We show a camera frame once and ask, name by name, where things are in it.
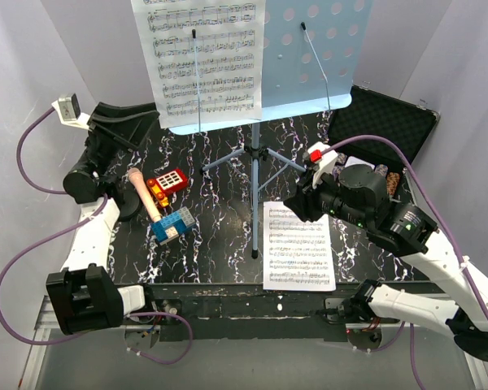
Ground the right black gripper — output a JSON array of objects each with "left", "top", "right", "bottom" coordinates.
[{"left": 282, "top": 167, "right": 371, "bottom": 231}]

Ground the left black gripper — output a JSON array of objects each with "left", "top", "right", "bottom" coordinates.
[{"left": 81, "top": 104, "right": 161, "bottom": 175}]

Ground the sheet music page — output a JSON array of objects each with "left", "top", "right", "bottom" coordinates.
[
  {"left": 263, "top": 201, "right": 336, "bottom": 292},
  {"left": 131, "top": 1, "right": 266, "bottom": 131}
]

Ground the pink toy microphone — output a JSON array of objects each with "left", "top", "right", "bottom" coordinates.
[{"left": 128, "top": 167, "right": 161, "bottom": 223}]

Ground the black poker chip case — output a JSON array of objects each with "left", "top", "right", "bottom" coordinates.
[{"left": 328, "top": 85, "right": 439, "bottom": 202}]

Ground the blue music stand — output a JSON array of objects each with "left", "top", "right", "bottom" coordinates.
[{"left": 166, "top": 0, "right": 374, "bottom": 260}]

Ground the black microphone stand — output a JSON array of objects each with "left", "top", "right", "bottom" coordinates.
[{"left": 115, "top": 189, "right": 142, "bottom": 222}]

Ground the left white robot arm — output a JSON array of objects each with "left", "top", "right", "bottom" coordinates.
[{"left": 46, "top": 94, "right": 161, "bottom": 335}]

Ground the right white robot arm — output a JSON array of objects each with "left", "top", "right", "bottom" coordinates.
[{"left": 284, "top": 164, "right": 488, "bottom": 362}]

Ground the white card deck box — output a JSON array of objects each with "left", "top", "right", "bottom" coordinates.
[{"left": 344, "top": 156, "right": 374, "bottom": 168}]

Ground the blue white chip row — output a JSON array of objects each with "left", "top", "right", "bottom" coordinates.
[{"left": 374, "top": 164, "right": 389, "bottom": 177}]

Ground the brown chip row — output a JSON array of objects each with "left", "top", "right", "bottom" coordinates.
[{"left": 386, "top": 172, "right": 401, "bottom": 197}]

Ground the blue grey brick toy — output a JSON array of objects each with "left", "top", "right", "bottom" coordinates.
[{"left": 150, "top": 207, "right": 196, "bottom": 245}]

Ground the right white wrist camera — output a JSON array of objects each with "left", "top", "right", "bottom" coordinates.
[{"left": 303, "top": 141, "right": 338, "bottom": 189}]

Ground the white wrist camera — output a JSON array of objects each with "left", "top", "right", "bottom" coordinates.
[
  {"left": 303, "top": 141, "right": 338, "bottom": 189},
  {"left": 51, "top": 93, "right": 90, "bottom": 131}
]

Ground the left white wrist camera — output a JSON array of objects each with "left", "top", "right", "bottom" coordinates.
[{"left": 51, "top": 93, "right": 90, "bottom": 131}]

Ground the left aluminium rail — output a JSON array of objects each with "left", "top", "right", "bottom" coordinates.
[{"left": 35, "top": 296, "right": 60, "bottom": 330}]

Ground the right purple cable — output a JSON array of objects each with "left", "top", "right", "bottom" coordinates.
[{"left": 320, "top": 134, "right": 488, "bottom": 390}]

